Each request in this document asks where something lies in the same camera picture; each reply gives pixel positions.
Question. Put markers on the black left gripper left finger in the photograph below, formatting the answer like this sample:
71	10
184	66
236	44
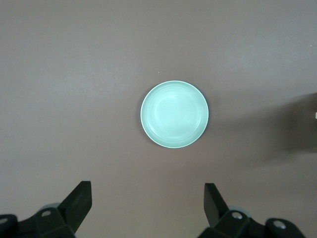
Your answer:
74	208

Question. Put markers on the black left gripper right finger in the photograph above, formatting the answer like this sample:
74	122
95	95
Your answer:
218	210

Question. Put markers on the pale green round plate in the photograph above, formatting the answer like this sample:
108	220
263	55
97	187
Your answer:
174	114

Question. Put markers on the brown table mat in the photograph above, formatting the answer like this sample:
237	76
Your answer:
74	99

